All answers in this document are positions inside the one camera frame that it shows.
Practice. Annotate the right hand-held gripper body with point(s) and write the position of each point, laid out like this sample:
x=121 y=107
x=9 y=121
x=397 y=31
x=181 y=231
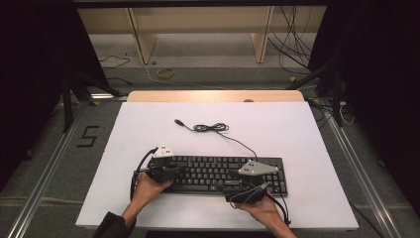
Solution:
x=251 y=185

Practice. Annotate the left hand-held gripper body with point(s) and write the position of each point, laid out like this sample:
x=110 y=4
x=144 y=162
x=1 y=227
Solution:
x=160 y=165

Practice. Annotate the black computer keyboard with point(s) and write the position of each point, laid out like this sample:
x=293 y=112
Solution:
x=204 y=175

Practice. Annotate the person's left hand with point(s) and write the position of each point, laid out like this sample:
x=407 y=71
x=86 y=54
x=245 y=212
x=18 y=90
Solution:
x=148 y=191

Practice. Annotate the person's right hand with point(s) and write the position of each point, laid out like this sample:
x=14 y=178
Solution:
x=261 y=211

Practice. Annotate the person's dark long-sleeved top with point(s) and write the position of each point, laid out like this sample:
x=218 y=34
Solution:
x=112 y=226

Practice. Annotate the yellow tape roll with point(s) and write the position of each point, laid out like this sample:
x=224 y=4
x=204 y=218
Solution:
x=165 y=73

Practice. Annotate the black metal stand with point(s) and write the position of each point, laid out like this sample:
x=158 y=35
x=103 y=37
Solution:
x=67 y=102
x=335 y=92

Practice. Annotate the light wooden shelf unit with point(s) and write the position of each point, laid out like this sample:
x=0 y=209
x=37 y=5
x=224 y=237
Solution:
x=198 y=23

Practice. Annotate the black overhead beam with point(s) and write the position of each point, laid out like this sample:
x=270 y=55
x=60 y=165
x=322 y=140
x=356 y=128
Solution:
x=198 y=3

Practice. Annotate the aluminium floor rail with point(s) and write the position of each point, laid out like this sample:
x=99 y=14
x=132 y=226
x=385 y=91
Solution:
x=360 y=178
x=43 y=185

